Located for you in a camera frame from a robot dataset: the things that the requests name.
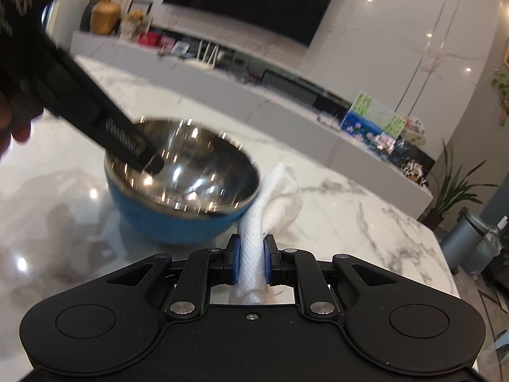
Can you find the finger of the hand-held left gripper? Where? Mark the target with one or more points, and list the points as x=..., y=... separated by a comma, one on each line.
x=103, y=123

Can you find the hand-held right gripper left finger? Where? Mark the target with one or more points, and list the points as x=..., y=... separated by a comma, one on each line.
x=235, y=260

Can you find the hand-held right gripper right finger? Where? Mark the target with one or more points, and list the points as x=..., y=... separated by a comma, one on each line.
x=269, y=260

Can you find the white paper towel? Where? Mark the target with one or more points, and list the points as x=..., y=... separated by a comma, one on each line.
x=251, y=246

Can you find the steel bowl with blue outside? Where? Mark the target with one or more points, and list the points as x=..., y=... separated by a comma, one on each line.
x=179, y=223

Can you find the person's left hand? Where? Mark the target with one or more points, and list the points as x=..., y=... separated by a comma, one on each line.
x=10, y=123

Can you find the dark slim vase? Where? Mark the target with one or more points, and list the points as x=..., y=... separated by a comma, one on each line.
x=86, y=22

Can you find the gold round vase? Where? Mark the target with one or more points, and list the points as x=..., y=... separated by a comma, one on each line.
x=105, y=18

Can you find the red box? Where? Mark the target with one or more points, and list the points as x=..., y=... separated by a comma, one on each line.
x=148, y=39

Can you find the yellow flower bouquet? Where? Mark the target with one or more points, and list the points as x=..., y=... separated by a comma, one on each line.
x=131, y=26

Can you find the pink box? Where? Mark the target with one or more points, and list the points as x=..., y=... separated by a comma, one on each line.
x=167, y=43

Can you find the small white display device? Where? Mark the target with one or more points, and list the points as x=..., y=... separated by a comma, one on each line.
x=181, y=47

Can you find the white router with antennas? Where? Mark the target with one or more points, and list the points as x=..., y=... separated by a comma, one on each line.
x=202, y=63

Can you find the white marble television bench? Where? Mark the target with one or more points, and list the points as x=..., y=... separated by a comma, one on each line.
x=302, y=127

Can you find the small photo card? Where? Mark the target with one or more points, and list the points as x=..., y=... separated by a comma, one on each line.
x=385, y=143

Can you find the potted plant with long leaves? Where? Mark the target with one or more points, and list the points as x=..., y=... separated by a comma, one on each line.
x=432, y=219

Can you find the cow-pattern figurine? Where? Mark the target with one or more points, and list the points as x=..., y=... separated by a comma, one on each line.
x=414, y=174

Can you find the blue and green painting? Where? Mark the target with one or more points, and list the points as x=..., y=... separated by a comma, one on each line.
x=366, y=119

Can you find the grey trash can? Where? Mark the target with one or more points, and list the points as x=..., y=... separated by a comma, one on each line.
x=461, y=242

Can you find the round decorated fan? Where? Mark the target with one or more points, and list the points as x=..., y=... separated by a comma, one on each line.
x=416, y=130

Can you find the grey plastic bag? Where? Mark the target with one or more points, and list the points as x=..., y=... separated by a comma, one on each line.
x=493, y=242

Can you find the leafy green plant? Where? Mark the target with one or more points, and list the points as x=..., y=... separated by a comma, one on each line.
x=502, y=95

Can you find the black picture frame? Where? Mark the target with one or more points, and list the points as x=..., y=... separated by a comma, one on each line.
x=141, y=4

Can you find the black wall television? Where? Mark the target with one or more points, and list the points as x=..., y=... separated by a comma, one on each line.
x=254, y=0

